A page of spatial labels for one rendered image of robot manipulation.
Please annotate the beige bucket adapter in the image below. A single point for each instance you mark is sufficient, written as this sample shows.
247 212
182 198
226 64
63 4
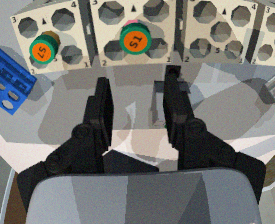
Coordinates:
108 23
263 32
74 27
212 45

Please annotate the blue tube rack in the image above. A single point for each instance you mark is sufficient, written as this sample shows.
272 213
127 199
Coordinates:
25 86

